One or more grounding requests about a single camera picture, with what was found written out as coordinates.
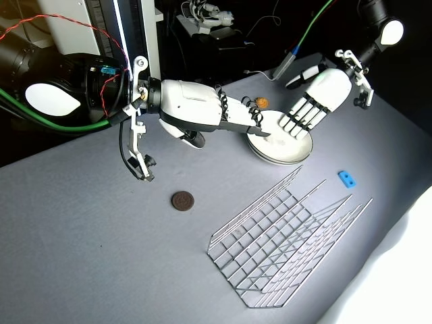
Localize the thin green cable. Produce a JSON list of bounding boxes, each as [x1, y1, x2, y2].
[[295, 0, 338, 51]]

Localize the grey cable adapter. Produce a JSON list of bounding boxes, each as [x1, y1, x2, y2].
[[272, 50, 300, 80]]

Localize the round dark brown cookie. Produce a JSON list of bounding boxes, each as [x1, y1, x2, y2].
[[171, 190, 195, 213]]

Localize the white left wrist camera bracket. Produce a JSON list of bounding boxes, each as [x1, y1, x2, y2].
[[335, 49, 375, 111]]

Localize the flat grey box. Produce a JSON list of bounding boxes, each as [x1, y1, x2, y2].
[[209, 26, 239, 41]]

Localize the white plate with dark rim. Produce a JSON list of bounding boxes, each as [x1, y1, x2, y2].
[[247, 134, 313, 167], [246, 109, 313, 165]]

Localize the spare white robot hand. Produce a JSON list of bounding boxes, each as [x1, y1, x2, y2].
[[182, 0, 236, 34]]

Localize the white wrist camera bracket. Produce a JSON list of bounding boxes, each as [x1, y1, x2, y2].
[[119, 55, 158, 183], [335, 49, 375, 111]]

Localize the thin white cable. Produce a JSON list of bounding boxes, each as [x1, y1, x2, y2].
[[244, 69, 283, 81]]

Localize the silver wire dish rack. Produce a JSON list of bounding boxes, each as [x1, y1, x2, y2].
[[205, 165, 375, 310]]

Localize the blue block with two holes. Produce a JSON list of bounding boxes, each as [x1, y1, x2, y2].
[[337, 170, 357, 188]]

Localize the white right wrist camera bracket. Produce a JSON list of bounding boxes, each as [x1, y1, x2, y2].
[[119, 55, 158, 183]]

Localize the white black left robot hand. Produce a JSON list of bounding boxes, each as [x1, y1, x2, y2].
[[279, 63, 352, 139]]

